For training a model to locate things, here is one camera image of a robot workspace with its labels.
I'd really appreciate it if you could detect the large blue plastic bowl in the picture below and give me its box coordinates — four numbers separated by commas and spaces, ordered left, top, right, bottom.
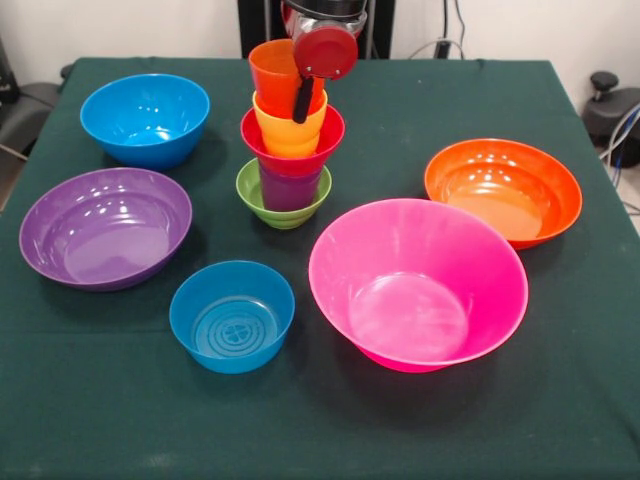
79, 73, 211, 172

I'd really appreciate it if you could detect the orange plastic bowl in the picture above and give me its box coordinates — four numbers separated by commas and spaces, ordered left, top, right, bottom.
424, 138, 584, 252

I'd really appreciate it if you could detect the small blue plastic bowl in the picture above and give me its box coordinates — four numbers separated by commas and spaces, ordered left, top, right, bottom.
168, 259, 297, 375

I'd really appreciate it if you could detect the orange plastic cup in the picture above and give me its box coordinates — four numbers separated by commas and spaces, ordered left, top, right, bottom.
248, 39, 327, 121

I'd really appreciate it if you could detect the purple plastic cup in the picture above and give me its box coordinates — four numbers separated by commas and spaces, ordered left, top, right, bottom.
257, 158, 324, 212

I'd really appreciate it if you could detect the green plastic bowl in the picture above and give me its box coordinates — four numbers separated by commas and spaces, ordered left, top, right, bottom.
235, 158, 333, 231

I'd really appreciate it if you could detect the black cable with plug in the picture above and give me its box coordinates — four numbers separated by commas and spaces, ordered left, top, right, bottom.
433, 0, 467, 61

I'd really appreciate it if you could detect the grey and blue cable bundle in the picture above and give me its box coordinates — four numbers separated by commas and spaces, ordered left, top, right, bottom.
598, 102, 640, 174

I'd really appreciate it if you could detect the white cable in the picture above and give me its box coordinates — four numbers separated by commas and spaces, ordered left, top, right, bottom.
407, 38, 440, 60

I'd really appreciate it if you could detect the black chair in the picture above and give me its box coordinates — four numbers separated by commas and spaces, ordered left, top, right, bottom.
0, 37, 75, 161

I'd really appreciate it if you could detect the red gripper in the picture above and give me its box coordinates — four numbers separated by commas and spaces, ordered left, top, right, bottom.
280, 0, 360, 125

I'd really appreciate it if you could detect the purple plastic bowl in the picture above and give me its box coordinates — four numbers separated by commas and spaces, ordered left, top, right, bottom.
18, 167, 194, 293

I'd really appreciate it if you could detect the red plastic bowl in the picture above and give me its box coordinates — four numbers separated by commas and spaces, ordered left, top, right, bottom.
240, 105, 347, 178

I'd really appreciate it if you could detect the yellow plastic cup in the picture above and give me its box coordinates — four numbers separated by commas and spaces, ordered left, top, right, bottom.
252, 89, 329, 160

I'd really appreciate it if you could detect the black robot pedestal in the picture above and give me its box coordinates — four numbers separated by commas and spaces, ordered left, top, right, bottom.
239, 0, 396, 60

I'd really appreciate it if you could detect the pink plastic bowl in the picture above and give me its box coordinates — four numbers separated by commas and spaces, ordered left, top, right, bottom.
308, 198, 530, 374

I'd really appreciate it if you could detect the dark green tablecloth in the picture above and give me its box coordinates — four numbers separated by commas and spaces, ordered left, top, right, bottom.
0, 56, 640, 480

